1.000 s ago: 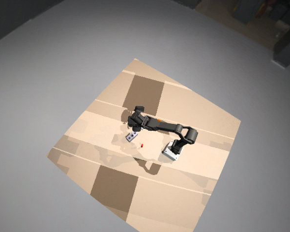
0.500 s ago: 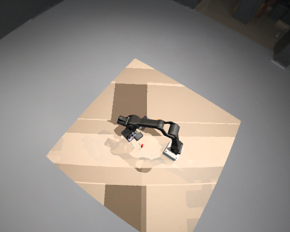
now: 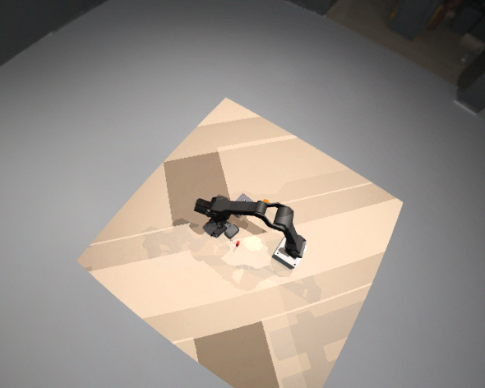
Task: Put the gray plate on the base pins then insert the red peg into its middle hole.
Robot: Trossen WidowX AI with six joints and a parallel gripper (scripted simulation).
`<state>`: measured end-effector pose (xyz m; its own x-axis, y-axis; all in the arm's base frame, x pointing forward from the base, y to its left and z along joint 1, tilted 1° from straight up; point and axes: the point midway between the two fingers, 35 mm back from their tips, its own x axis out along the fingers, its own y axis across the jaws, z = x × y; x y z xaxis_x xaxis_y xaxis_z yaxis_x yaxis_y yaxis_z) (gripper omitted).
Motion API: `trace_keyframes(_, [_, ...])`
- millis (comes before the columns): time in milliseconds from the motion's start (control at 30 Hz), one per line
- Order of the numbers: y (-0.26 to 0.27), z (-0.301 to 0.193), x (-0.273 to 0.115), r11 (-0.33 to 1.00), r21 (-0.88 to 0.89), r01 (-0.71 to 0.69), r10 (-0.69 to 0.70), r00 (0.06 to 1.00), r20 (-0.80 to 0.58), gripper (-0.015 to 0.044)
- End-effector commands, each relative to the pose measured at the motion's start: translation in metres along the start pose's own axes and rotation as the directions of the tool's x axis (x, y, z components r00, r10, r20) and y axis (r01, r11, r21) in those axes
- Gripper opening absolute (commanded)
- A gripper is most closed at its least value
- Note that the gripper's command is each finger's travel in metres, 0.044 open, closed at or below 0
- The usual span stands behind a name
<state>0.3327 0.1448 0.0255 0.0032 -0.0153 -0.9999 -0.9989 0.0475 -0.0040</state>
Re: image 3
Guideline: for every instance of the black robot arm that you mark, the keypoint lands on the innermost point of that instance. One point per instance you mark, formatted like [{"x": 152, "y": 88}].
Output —
[{"x": 221, "y": 208}]

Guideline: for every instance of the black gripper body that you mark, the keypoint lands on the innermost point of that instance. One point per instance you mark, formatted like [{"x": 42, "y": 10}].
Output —
[{"x": 231, "y": 231}]

